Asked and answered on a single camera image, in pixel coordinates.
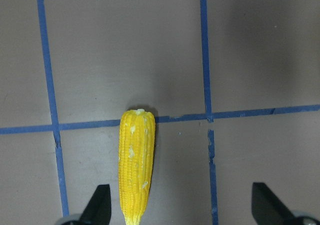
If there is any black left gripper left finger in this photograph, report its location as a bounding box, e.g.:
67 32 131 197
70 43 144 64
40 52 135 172
56 184 111 225

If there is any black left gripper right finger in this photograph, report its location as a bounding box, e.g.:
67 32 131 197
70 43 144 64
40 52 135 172
251 182 320 225

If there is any yellow corn cob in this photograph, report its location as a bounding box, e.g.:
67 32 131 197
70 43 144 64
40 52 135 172
118 108 156 225

